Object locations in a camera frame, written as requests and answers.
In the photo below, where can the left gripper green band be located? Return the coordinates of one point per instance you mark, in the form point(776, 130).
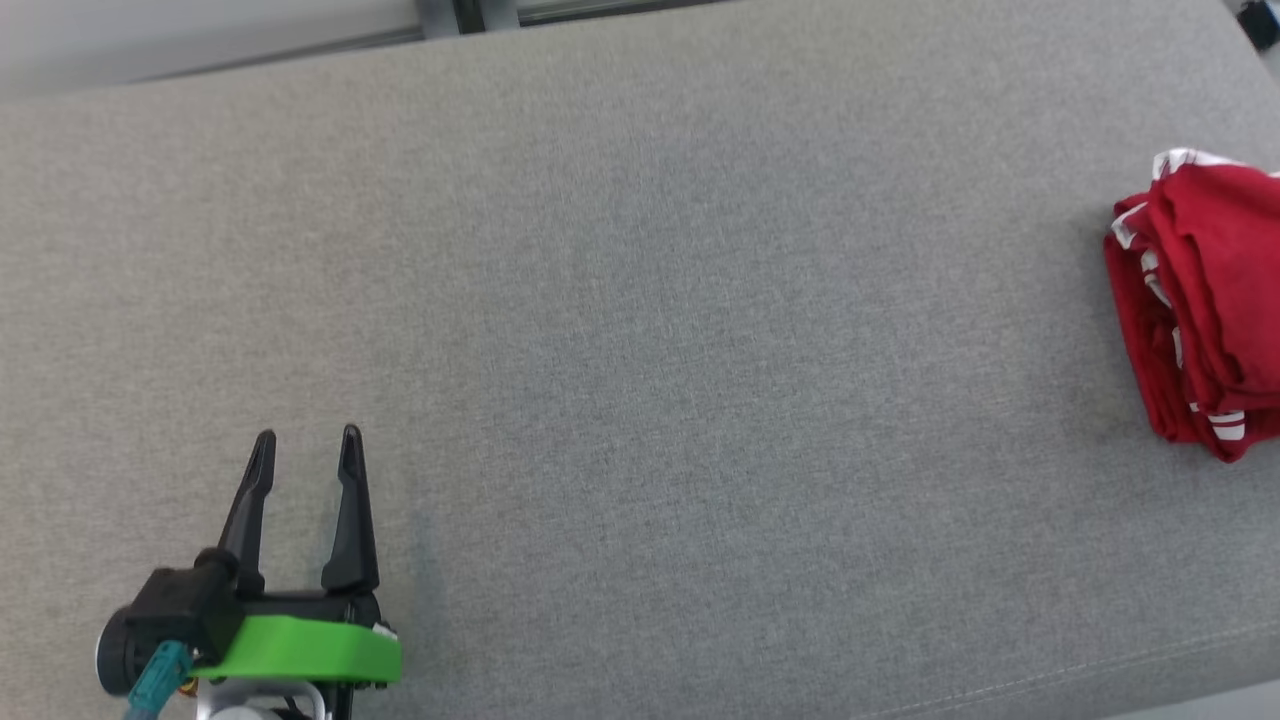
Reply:
point(300, 650)

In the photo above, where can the red basketball jersey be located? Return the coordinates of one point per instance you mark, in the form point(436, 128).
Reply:
point(1150, 350)

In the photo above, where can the red shorts with white stripe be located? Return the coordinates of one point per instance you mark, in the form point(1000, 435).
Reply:
point(1230, 270)

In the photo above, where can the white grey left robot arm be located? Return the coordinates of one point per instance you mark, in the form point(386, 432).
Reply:
point(250, 705)

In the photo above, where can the black object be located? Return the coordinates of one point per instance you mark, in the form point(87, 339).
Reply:
point(1260, 22)

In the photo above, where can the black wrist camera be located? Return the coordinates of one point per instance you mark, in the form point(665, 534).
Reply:
point(170, 610)

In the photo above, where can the grey metal partition post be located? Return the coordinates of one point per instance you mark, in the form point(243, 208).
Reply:
point(470, 15)

